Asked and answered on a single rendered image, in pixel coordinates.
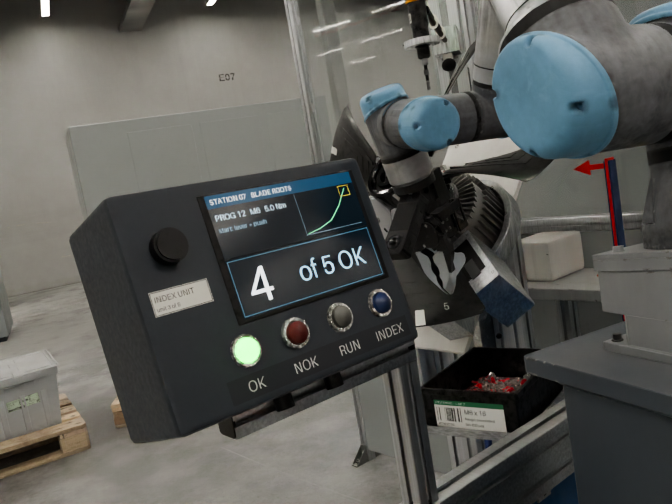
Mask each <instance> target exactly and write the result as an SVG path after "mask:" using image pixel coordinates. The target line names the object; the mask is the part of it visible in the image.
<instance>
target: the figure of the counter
mask: <svg viewBox="0 0 672 504"><path fill-rule="evenodd" d="M225 263H226V266H227V269H228V272H229V275H230V278H231V281H232V284H233V287H234V290H235V293H236V296H237V299H238V302H239V305H240V308H241V311H242V314H243V317H244V320H245V319H248V318H251V317H254V316H257V315H260V314H263V313H266V312H270V311H273V310H276V309H279V308H282V307H285V306H288V305H291V304H293V301H292V298H291V295H290V292H289V290H288V287H287V284H286V281H285V278H284V275H283V272H282V269H281V266H280V263H279V260H278V257H277V254H276V251H275V249H272V250H268V251H264V252H260V253H256V254H252V255H248V256H244V257H240V258H236V259H232V260H228V261H225Z"/></svg>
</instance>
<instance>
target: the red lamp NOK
mask: <svg viewBox="0 0 672 504"><path fill-rule="evenodd" d="M281 335H282V338H283V341H284V342H285V344H286V345H287V346H289V347H290V348H293V349H300V348H302V347H304V346H305V345H306V344H307V343H308V341H309V338H310V331H309V327H308V325H307V324H306V322H305V321H304V320H302V319H300V318H296V317H293V318H289V319H287V320H286V321H285V322H284V323H283V326H282V329H281Z"/></svg>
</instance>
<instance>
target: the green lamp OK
mask: <svg viewBox="0 0 672 504"><path fill-rule="evenodd" d="M230 353H231V357H232V359H233V360H234V362H235V363H236V364H237V365H239V366H241V367H244V368H248V367H252V366H254V365H255V364H256V363H257V362H258V361H259V360H260V357H261V353H262V349H261V345H260V343H259V341H258V340H257V339H256V338H255V337H254V336H252V335H250V334H241V335H239V336H237V337H236V338H234V340H233V341H232V343H231V347H230Z"/></svg>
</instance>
